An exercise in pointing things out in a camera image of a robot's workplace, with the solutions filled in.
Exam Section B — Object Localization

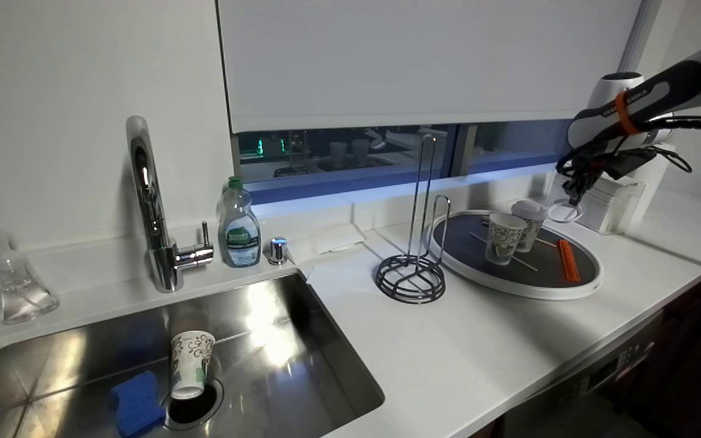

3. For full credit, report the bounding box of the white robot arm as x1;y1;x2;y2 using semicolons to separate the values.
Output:
554;50;701;204

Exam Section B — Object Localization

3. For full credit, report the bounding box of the stainless steel sink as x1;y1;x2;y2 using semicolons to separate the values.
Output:
0;272;384;438

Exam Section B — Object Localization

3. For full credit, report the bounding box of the green dish soap bottle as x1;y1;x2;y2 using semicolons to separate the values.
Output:
218;175;260;267

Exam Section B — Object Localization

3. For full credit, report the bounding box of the paper cup in sink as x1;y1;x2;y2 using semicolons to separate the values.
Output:
170;332;213;402

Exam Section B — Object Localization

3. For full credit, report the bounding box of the chrome kitchen faucet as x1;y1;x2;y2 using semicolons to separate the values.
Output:
127;114;213;293

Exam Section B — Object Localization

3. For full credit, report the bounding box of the round black white-rimmed tray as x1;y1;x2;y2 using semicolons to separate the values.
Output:
443;210;604;299

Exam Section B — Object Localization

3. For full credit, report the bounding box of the blue sponge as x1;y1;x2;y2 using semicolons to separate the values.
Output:
111;370;165;438

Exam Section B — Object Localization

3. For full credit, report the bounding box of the lidded patterned paper cup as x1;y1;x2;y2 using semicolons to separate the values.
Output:
511;200;544;253

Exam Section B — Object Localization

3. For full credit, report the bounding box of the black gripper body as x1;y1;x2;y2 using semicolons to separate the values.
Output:
558;148;655;194

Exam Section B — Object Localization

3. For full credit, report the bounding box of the white plastic cup lid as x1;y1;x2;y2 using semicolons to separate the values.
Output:
548;203;581;224

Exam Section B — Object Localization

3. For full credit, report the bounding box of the white roller blind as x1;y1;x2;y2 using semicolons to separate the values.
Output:
218;0;641;132

